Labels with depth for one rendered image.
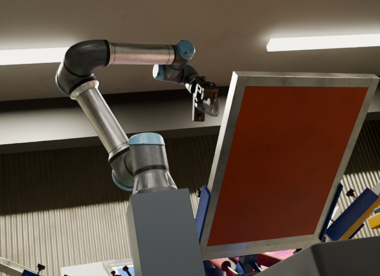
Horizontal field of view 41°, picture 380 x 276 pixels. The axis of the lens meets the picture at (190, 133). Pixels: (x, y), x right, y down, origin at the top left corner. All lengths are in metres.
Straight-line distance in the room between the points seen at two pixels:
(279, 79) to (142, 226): 0.68
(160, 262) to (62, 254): 3.81
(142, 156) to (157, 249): 0.31
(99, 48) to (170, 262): 0.77
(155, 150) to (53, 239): 3.75
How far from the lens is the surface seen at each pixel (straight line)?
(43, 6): 3.87
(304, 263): 1.53
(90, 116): 1.83
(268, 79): 1.74
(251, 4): 4.20
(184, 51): 1.93
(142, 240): 1.50
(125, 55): 1.84
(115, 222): 5.35
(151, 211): 1.52
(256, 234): 2.15
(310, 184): 2.11
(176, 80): 2.07
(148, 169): 1.61
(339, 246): 1.52
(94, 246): 5.28
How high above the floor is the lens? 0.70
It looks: 25 degrees up
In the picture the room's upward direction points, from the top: 12 degrees counter-clockwise
